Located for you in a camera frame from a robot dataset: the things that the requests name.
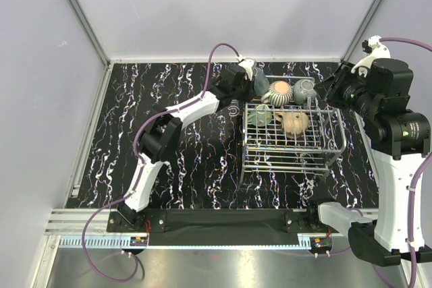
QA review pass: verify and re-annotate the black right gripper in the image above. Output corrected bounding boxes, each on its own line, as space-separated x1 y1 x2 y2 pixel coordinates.
313 61 380 119

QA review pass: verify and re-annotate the grey-blue speckled ceramic mug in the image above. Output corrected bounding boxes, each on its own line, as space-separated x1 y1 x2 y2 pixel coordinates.
293 79 317 109

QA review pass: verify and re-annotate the teal faceted ceramic mug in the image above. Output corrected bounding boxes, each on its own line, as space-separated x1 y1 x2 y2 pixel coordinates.
252 67 270 97

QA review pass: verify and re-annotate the mint green cup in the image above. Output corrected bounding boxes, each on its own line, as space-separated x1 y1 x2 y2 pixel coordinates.
247 104 273 127

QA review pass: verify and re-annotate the white ribbed ceramic mug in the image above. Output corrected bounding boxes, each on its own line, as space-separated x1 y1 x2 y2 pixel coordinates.
261 81 294 107

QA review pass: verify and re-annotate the tan glazed ceramic mug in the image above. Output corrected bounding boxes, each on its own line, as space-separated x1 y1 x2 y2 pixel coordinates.
275 111 309 139

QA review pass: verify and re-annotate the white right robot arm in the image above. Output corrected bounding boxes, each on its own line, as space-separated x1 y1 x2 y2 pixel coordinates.
305 58 431 266

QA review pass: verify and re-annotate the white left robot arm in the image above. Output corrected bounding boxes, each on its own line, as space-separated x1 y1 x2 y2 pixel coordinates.
117 59 257 232

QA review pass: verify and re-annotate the black marble pattern mat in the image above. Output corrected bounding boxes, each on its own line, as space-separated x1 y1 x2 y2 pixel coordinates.
67 63 379 210

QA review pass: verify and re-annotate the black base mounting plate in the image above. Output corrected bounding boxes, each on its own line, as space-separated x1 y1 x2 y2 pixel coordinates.
107 209 328 247

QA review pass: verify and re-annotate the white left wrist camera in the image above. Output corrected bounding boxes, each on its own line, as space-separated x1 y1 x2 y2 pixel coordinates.
236 55 257 81

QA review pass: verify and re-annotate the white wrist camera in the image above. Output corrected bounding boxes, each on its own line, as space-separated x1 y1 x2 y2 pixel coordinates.
350 35 391 78
236 55 257 81

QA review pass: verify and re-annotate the silver wire dish rack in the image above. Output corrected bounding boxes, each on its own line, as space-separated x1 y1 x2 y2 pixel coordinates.
240 97 347 183

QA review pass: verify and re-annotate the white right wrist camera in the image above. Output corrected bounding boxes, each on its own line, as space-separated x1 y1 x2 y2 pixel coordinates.
350 35 391 78

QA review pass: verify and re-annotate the aluminium frame post right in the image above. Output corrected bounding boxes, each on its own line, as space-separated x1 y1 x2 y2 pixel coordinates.
341 0 384 61

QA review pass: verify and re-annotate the aluminium frame post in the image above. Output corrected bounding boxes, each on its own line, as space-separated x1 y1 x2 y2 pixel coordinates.
341 0 384 61
67 0 110 67

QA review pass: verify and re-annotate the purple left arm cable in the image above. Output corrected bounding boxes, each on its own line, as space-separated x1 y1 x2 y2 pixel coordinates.
81 43 250 282

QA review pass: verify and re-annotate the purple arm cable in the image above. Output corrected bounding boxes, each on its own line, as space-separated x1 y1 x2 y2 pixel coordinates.
371 36 432 288
81 43 250 282

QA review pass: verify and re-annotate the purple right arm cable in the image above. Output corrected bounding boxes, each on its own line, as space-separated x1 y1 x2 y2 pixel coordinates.
371 36 432 288

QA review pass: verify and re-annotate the aluminium frame post left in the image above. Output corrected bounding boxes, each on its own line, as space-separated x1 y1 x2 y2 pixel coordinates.
67 0 110 67

